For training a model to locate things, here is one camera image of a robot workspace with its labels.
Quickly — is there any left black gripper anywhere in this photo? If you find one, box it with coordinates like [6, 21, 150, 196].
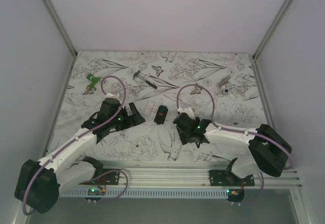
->
[109, 102, 145, 132]

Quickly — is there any black fuse box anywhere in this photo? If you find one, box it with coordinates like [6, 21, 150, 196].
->
[154, 105, 168, 125]

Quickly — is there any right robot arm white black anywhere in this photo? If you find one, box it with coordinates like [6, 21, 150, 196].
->
[173, 112, 292, 186]

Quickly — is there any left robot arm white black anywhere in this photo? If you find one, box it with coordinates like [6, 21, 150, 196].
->
[14, 98, 145, 214]

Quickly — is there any clear plastic fuse box lid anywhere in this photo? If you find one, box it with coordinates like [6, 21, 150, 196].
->
[144, 101, 155, 116]

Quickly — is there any green plastic connector part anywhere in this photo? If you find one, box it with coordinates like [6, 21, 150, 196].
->
[86, 74, 101, 90]

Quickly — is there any grey metal fitting part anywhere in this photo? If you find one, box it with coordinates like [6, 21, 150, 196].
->
[217, 75, 231, 88]

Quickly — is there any floral patterned table mat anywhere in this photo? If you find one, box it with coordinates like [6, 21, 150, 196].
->
[47, 51, 267, 162]

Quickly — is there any left small circuit board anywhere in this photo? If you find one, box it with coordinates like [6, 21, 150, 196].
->
[85, 187, 106, 204]

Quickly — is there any small circuit board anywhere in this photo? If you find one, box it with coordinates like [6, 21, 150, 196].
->
[226, 188, 245, 206]
[85, 187, 106, 204]

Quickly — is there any right small circuit board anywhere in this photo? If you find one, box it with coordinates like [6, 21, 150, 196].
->
[226, 188, 245, 206]

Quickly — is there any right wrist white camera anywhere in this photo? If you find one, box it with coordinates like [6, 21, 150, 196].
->
[177, 107, 195, 120]

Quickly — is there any wrist white camera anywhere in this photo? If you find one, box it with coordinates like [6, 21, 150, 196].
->
[105, 92, 120, 100]
[177, 107, 195, 120]

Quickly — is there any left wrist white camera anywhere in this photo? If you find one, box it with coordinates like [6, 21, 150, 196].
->
[105, 92, 120, 100]

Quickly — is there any small black handled hammer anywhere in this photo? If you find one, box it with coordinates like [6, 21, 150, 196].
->
[133, 70, 158, 89]

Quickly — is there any aluminium rail front frame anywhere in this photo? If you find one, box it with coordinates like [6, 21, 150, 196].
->
[24, 161, 304, 189]

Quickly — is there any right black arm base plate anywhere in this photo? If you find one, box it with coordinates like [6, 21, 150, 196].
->
[208, 170, 255, 187]

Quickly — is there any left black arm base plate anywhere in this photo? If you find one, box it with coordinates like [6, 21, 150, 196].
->
[80, 169, 120, 185]

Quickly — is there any white slotted cable duct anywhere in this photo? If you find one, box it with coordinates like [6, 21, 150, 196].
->
[61, 187, 228, 199]

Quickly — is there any left aluminium corner post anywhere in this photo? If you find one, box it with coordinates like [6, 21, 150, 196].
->
[42, 0, 78, 57]

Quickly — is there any aluminium corner post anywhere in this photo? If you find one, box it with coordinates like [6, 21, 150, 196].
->
[252, 0, 294, 60]
[42, 0, 78, 57]

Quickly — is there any right aluminium corner post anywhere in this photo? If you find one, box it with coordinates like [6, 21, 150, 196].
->
[252, 0, 294, 60]

